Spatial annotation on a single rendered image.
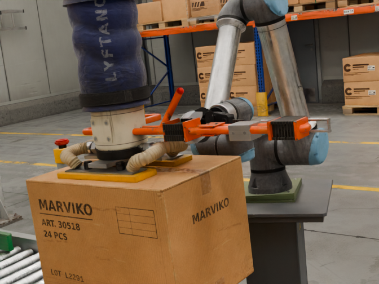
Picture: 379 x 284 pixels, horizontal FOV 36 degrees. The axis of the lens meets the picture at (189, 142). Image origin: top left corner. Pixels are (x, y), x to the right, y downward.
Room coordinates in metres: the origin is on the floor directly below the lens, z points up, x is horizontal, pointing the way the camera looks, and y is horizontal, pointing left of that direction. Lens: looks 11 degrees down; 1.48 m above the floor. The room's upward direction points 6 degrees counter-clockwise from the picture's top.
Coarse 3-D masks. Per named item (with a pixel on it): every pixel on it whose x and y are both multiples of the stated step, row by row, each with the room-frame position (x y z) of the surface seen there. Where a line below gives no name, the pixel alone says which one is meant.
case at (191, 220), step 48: (48, 192) 1.82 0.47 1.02; (96, 192) 1.68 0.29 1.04; (144, 192) 1.56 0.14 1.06; (192, 192) 1.62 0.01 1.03; (240, 192) 1.81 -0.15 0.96; (48, 240) 1.85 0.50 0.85; (96, 240) 1.70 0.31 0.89; (144, 240) 1.58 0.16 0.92; (192, 240) 1.59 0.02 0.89; (240, 240) 1.78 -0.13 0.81
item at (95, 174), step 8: (80, 168) 1.84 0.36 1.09; (88, 168) 1.81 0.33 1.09; (96, 168) 1.81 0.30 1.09; (104, 168) 1.79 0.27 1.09; (112, 168) 1.77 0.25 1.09; (120, 168) 1.73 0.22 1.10; (144, 168) 1.71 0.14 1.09; (152, 168) 1.72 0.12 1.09; (64, 176) 1.82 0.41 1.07; (72, 176) 1.80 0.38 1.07; (80, 176) 1.78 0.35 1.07; (88, 176) 1.75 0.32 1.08; (96, 176) 1.73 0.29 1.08; (104, 176) 1.71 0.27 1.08; (112, 176) 1.69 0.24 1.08; (120, 176) 1.68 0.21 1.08; (128, 176) 1.66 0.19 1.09; (136, 176) 1.65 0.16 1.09; (144, 176) 1.67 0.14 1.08
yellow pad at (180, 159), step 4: (168, 156) 1.86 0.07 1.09; (176, 156) 1.85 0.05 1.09; (180, 156) 1.86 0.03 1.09; (184, 156) 1.85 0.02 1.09; (188, 156) 1.86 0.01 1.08; (164, 160) 1.83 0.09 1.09; (168, 160) 1.82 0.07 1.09; (172, 160) 1.81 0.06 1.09; (176, 160) 1.81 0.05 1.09; (180, 160) 1.82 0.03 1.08; (184, 160) 1.84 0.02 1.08; (188, 160) 1.85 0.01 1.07; (148, 164) 1.86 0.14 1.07; (152, 164) 1.85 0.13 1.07; (156, 164) 1.84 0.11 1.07; (160, 164) 1.83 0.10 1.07; (164, 164) 1.82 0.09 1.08; (168, 164) 1.81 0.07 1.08; (172, 164) 1.80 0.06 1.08; (176, 164) 1.80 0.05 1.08; (180, 164) 1.82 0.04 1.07
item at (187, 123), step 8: (176, 120) 1.75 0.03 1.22; (184, 120) 1.75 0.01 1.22; (192, 120) 1.69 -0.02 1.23; (168, 128) 1.68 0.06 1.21; (176, 128) 1.66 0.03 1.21; (184, 128) 1.65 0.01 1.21; (168, 136) 1.68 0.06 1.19; (176, 136) 1.66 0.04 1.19; (184, 136) 1.65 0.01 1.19; (192, 136) 1.68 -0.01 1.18; (200, 136) 1.71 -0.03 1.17
